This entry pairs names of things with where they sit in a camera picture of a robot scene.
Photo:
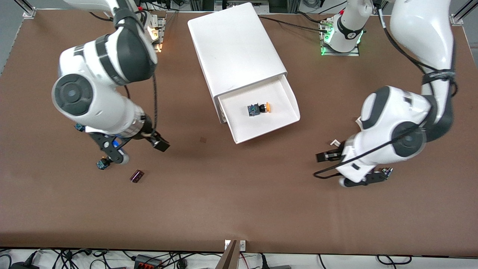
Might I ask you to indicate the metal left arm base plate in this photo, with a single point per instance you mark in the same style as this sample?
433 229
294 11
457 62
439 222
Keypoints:
354 53

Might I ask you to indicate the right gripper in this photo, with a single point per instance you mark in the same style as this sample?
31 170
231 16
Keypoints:
148 135

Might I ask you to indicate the white curved plastic strip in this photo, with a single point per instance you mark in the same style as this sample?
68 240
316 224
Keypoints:
335 142

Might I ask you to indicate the aluminium frame profile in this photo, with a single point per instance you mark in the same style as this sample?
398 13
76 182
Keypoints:
463 15
29 11

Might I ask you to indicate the dark maroon cylindrical capacitor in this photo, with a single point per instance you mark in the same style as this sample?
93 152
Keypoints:
136 176

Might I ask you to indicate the red mushroom push button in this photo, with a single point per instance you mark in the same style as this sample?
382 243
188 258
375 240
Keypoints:
78 127

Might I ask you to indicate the black power strip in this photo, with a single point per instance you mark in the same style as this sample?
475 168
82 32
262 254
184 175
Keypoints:
147 262

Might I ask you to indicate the white drawer cabinet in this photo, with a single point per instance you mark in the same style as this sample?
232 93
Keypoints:
235 45

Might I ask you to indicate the green mushroom push button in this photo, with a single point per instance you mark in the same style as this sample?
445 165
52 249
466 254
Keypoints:
101 163

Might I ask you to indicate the white metal bracket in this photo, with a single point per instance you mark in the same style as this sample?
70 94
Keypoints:
242 245

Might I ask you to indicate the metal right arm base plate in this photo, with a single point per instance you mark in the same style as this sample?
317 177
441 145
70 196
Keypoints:
161 37

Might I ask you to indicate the yellow mushroom push button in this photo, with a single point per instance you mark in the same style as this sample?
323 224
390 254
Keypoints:
255 110

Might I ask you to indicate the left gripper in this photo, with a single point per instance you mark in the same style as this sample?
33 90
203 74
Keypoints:
330 154

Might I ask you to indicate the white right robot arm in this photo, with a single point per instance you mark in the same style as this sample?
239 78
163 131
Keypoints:
97 74

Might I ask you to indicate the grey angled beam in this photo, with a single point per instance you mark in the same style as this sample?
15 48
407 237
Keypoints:
229 259

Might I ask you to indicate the black power plug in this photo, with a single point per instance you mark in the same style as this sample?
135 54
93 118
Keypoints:
24 265

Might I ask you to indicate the white plastic drawer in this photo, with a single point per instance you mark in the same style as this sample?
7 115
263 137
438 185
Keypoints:
269 127

